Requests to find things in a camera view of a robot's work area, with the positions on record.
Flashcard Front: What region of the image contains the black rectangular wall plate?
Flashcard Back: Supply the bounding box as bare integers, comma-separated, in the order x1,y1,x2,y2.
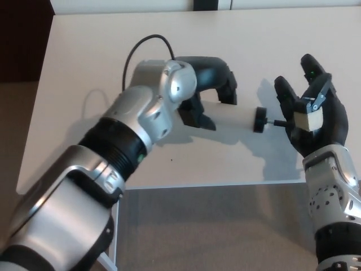
193,0,220,11

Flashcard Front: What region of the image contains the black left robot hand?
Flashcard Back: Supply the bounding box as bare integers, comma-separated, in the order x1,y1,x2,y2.
174,55,238,132

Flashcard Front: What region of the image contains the white air pump black handle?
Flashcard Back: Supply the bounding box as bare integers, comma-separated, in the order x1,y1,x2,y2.
201,100,296,133

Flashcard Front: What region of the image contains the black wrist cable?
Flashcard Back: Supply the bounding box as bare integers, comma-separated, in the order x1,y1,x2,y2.
123,34,176,93

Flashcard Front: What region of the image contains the dark brown wooden panel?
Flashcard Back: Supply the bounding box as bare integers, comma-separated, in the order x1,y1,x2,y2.
0,0,55,83

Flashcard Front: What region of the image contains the white desk trestle leg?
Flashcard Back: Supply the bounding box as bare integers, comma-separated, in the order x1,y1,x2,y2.
97,194,122,271

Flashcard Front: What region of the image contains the white cabinet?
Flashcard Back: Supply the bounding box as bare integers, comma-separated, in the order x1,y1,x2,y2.
53,0,361,15

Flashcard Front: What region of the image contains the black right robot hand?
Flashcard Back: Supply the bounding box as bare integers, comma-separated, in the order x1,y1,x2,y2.
274,53,350,158

